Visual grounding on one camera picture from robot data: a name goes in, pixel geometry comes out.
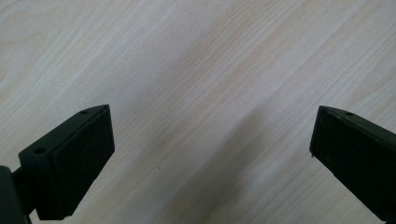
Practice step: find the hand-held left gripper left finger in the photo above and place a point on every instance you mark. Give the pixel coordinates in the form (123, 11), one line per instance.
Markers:
(71, 168)

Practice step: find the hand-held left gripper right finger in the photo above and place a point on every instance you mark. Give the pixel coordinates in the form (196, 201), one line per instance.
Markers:
(358, 155)

